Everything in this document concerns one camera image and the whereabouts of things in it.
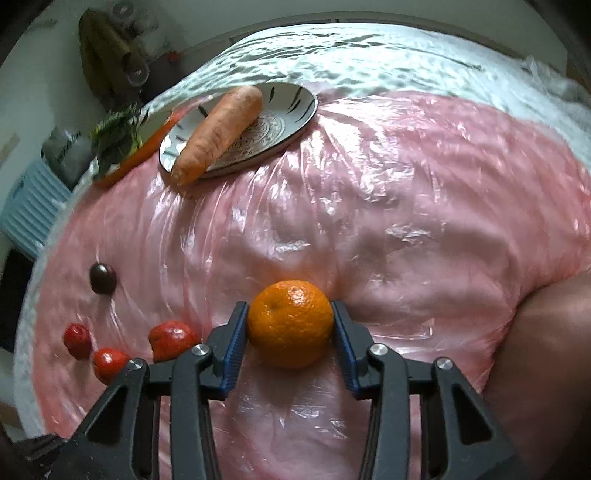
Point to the carrot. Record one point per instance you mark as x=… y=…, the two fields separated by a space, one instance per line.
x=236 y=110

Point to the dark plum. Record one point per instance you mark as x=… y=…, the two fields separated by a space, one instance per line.
x=103 y=279

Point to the hanging brown clothes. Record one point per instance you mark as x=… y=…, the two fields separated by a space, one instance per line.
x=113 y=66

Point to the white bed sheet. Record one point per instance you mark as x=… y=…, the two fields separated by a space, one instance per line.
x=351 y=62

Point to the small red apple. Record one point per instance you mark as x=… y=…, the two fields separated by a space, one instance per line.
x=107 y=363

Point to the orange mandarin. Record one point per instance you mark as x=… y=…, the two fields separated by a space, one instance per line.
x=290 y=324

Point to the green leafy vegetable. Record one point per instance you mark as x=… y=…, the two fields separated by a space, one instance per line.
x=116 y=137

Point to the orange rimmed plate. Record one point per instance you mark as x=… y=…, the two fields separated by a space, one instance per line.
x=151 y=132

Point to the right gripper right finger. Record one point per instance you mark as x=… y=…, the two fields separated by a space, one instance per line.
x=460 y=437

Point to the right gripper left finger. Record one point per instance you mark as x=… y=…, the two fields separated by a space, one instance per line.
x=119 y=437

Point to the pink plastic sheet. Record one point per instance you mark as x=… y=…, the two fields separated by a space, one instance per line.
x=431 y=218

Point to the blue suitcase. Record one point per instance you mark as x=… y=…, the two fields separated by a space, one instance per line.
x=31 y=208

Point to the small red fruit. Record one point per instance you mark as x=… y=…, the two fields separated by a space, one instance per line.
x=77 y=340

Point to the white patterned plate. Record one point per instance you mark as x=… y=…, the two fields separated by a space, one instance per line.
x=287 y=109

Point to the grey bag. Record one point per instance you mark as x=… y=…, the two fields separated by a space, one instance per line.
x=68 y=155

